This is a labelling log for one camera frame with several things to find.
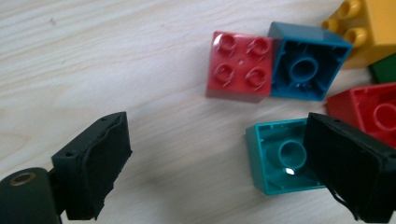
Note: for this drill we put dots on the green building block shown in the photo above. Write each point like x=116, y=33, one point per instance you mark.
x=386, y=70

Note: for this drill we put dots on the pile of coloured building blocks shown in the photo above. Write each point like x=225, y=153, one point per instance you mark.
x=239, y=67

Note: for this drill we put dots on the red building block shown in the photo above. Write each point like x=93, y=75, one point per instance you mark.
x=348, y=105

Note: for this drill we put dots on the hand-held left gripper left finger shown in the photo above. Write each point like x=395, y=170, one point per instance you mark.
x=90, y=168

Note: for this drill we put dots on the teal building block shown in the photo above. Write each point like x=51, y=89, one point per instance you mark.
x=271, y=174

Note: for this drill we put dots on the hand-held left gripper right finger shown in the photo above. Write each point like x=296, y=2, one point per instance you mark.
x=351, y=168

